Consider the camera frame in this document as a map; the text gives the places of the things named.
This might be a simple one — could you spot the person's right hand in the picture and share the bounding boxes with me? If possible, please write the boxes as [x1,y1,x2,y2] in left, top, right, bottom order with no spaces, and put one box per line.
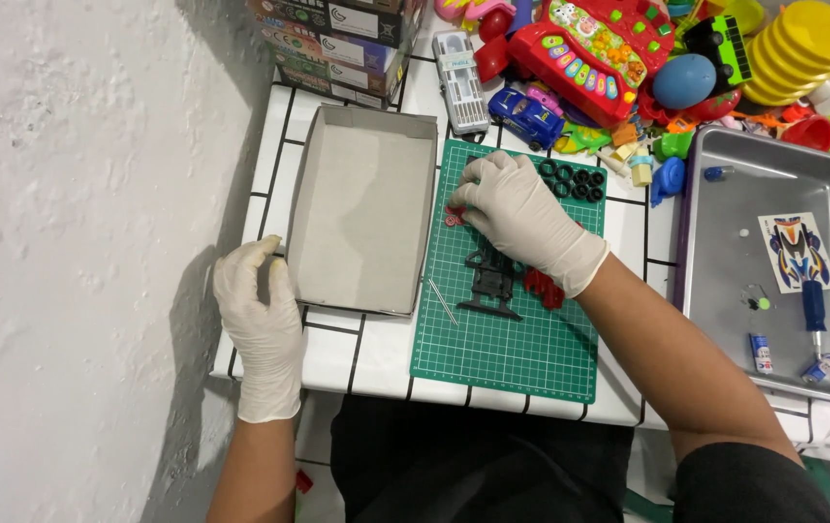
[450,150,611,299]

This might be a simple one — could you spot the person's left hand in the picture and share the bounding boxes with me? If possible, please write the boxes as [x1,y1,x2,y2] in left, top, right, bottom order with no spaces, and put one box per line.
[213,234,304,386]

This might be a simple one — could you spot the blue toy car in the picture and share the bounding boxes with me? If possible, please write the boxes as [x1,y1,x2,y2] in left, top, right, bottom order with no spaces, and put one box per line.
[487,87,567,152]

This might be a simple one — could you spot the group of black rubber tyres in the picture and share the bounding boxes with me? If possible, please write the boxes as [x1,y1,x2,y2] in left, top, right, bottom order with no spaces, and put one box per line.
[537,157,608,203]

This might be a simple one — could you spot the clear screwdriver bit case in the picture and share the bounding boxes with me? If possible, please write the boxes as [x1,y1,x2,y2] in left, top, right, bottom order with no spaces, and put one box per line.
[432,30,491,138]

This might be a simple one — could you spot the black toy car chassis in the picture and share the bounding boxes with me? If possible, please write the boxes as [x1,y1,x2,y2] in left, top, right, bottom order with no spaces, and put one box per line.
[456,246,529,322]

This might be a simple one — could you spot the red plastic toy car parts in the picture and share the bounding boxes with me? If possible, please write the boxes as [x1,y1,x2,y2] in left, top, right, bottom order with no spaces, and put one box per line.
[523,266,567,311]

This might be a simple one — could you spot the grey cardboard box lid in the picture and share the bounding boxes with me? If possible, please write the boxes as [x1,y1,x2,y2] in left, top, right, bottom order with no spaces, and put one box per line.
[285,104,439,318]

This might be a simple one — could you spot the thin metal axle rods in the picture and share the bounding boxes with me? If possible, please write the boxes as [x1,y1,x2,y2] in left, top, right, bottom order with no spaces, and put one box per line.
[427,278,460,327]

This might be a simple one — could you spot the red toy keyboard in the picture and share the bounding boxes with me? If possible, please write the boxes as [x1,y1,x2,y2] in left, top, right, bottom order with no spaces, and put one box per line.
[508,0,676,130]

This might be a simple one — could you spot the green cutting mat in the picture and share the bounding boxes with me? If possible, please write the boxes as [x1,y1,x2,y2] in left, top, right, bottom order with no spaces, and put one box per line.
[409,138,608,405]

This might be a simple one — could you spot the blue plastic toy animal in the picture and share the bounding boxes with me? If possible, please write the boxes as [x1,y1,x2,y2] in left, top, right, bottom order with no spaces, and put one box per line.
[649,156,688,209]

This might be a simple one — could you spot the stack of printed cardboard boxes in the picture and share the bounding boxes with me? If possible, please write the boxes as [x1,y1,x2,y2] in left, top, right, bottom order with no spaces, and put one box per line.
[248,0,427,110]

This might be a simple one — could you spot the blue plastic egg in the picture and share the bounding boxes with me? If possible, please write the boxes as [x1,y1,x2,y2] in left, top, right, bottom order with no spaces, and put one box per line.
[652,54,718,111]

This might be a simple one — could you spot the silver metal tray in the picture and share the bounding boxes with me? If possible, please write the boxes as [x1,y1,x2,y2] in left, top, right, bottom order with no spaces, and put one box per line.
[674,125,830,408]

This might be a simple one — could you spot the heap of colourful plastic toys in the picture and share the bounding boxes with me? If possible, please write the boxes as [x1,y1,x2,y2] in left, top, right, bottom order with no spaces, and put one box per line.
[434,0,830,188]

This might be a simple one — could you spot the green and black toy truck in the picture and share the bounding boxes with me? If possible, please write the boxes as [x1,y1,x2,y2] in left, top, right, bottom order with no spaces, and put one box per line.
[682,15,753,90]

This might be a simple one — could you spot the person's black clothing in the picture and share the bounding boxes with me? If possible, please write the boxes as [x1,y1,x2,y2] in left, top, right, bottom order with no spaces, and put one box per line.
[329,394,830,523]

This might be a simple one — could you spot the toy car sticker sheet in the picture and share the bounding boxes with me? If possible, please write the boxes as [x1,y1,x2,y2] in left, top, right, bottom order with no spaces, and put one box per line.
[758,212,830,295]

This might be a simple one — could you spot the small blue white battery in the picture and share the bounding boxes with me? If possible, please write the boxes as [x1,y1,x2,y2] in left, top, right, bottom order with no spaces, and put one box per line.
[800,353,830,385]
[749,333,775,376]

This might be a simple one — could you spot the red plastic cup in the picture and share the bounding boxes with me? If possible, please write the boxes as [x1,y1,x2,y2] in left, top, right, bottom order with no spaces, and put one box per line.
[781,115,830,153]

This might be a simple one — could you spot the stack of yellow plastic plates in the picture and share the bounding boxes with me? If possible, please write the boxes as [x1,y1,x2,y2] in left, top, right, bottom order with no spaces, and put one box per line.
[740,0,830,108]

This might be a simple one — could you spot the blue handled screwdriver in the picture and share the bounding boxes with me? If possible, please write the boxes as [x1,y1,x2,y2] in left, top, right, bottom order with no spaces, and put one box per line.
[801,279,830,364]

